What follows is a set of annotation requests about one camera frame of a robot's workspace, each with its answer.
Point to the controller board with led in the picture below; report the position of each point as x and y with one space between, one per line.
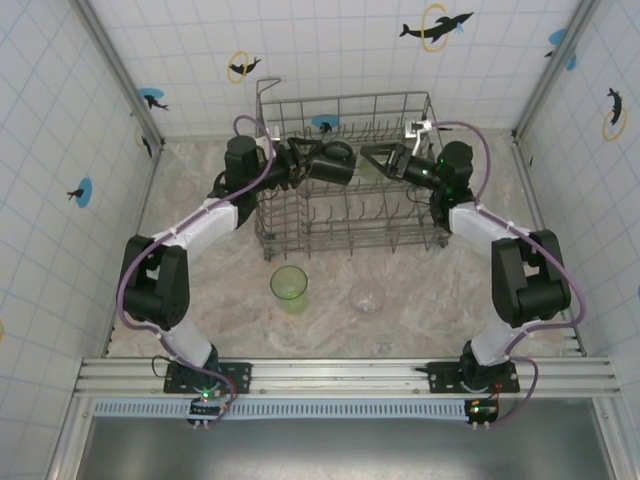
480 411
205 407

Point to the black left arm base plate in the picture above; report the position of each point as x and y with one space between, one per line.
240 375

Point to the blue patch wall sticker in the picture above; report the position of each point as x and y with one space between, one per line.
557 36

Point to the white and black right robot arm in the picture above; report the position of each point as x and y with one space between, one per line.
475 220

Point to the aluminium frame post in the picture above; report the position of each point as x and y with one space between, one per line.
555 65
120 75

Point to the right controller board with LED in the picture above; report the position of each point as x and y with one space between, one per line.
480 411

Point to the left controller board with LED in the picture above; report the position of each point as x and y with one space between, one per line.
205 407

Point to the aluminium mounting rail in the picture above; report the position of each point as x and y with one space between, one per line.
325 375

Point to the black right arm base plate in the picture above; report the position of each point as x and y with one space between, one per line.
442 377

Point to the blue oval shark sticker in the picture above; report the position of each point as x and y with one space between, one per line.
150 95

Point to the green translucent plastic cup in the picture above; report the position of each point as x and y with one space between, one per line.
290 295
367 172

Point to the blue oval black animal sticker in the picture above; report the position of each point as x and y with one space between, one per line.
86 192
322 121

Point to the aluminium frame floor bar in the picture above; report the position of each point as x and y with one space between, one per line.
146 200
535 200

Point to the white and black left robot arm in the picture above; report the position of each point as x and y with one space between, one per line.
200 225

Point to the black mug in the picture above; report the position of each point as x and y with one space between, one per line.
330 170

